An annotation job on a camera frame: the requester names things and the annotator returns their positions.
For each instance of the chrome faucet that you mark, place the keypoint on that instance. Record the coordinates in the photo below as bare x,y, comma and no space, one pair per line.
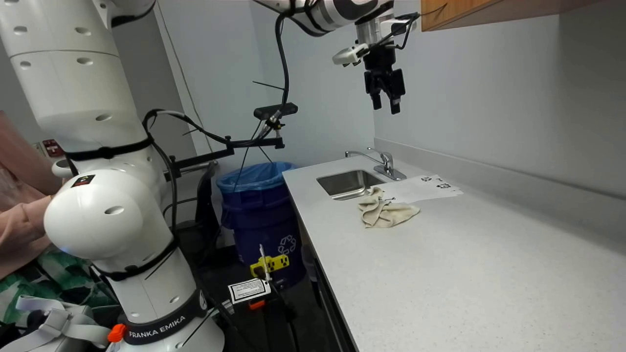
386,167

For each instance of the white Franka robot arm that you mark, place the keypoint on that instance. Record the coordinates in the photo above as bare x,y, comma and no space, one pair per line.
98,216

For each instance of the blue trash bin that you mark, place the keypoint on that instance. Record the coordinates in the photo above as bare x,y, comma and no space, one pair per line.
261,208

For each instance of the black stereo camera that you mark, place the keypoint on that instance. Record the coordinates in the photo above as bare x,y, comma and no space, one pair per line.
275,110

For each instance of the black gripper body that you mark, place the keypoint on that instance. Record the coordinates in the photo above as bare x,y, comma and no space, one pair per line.
384,71

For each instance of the cream cloth towel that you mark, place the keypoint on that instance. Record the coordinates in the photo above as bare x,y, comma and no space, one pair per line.
386,212

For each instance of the wooden wall cabinet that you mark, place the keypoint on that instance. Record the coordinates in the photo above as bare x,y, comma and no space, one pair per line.
470,12

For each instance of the steel sink basin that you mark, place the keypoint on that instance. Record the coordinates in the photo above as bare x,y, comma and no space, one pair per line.
349,183

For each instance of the white paper marker sheet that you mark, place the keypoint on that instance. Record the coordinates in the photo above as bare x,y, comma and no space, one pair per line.
421,188

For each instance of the orange round knob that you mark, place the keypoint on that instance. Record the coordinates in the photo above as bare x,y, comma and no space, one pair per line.
116,333

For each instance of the yellow clamp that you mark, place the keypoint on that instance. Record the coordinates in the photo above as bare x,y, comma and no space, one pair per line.
269,265

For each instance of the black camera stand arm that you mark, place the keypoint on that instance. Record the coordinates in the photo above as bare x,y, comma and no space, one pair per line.
216,153

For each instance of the white label tag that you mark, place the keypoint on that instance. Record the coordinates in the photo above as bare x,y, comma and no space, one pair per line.
249,290

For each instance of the green patterned cloth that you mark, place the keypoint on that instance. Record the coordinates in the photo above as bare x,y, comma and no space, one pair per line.
59,274

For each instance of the pink sleeved forearm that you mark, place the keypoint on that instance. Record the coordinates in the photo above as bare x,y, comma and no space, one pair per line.
20,228

